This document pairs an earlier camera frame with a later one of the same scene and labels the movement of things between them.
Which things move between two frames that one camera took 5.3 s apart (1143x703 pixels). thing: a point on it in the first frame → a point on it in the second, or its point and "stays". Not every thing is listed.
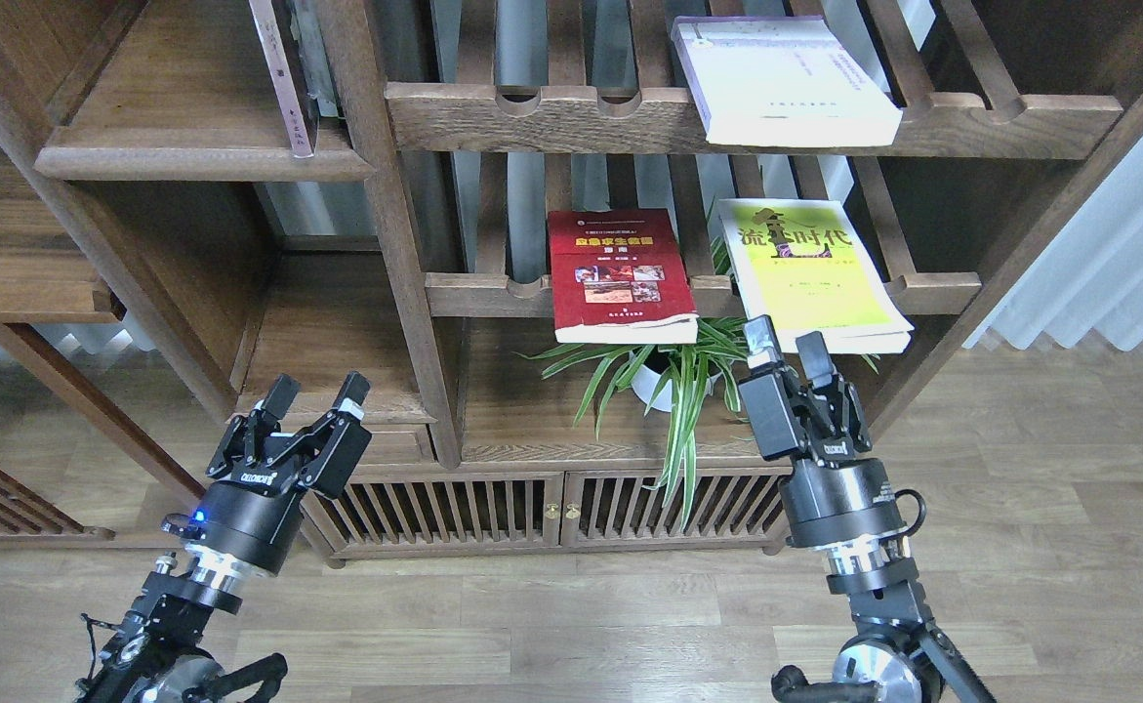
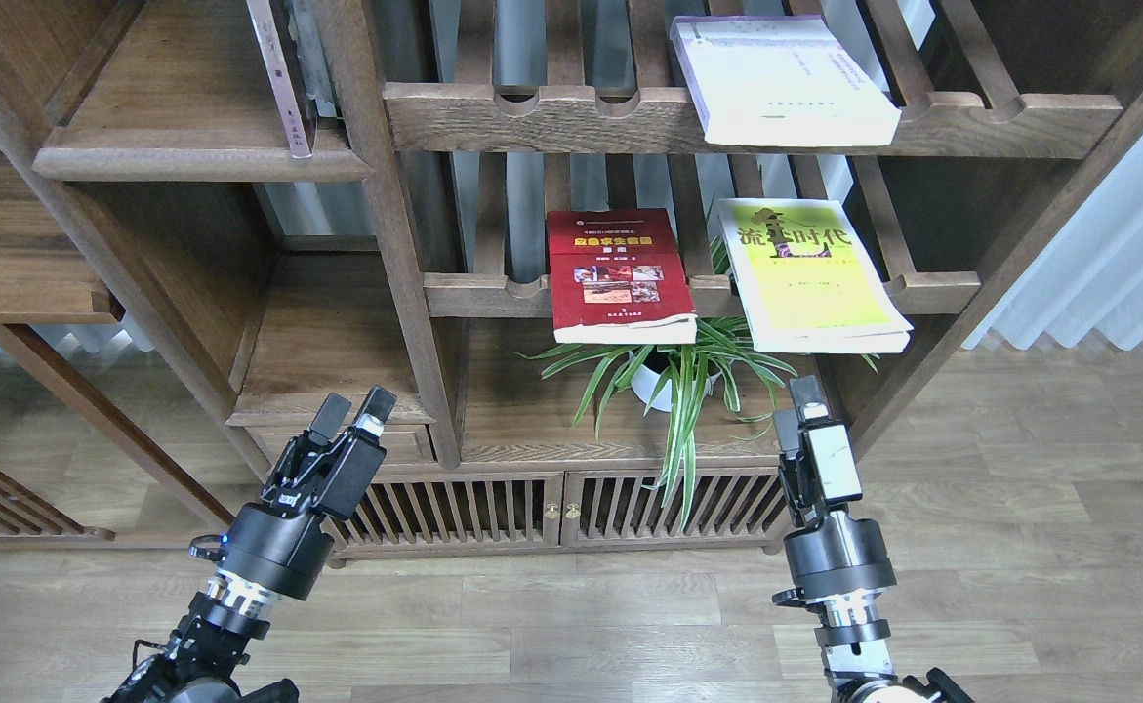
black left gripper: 251,514 → 284,545
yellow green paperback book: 806,264 stays
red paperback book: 618,277 stays
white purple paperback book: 785,80 stays
